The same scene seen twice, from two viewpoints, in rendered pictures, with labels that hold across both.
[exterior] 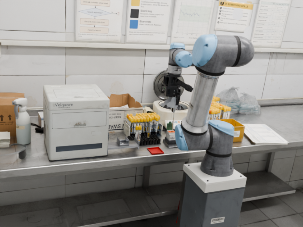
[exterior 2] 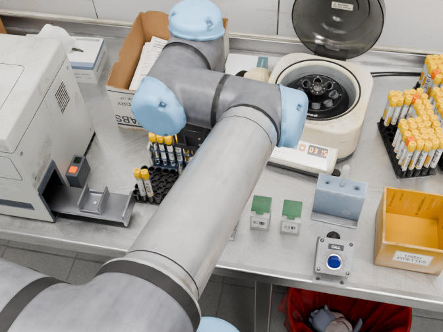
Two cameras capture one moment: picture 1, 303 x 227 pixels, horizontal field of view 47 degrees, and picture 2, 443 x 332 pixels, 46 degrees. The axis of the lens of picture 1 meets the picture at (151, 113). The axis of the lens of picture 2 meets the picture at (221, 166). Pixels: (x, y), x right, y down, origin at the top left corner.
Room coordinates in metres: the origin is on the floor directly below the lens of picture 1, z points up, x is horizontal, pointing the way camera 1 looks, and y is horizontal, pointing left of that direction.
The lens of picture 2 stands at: (1.29, -0.48, 1.88)
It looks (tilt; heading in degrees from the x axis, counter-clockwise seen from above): 53 degrees down; 38
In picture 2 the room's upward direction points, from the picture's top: 4 degrees counter-clockwise
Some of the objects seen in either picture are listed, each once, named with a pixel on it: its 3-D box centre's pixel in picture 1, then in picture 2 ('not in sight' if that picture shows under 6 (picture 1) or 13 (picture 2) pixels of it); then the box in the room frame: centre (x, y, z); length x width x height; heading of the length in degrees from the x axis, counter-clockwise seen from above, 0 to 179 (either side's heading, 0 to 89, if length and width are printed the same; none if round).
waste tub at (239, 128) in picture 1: (228, 130); (411, 230); (1.92, -0.47, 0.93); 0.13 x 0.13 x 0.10; 23
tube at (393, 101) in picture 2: not in sight; (389, 114); (2.18, -0.30, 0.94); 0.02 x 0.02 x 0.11
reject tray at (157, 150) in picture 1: (155, 150); not in sight; (1.65, -0.04, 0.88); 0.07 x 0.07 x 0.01; 23
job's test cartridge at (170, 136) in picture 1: (171, 136); not in sight; (1.76, -0.12, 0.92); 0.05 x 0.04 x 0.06; 21
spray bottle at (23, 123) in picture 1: (21, 121); not in sight; (1.61, 0.65, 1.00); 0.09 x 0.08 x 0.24; 23
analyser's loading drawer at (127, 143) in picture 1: (118, 143); (85, 200); (1.61, 0.15, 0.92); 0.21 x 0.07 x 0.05; 113
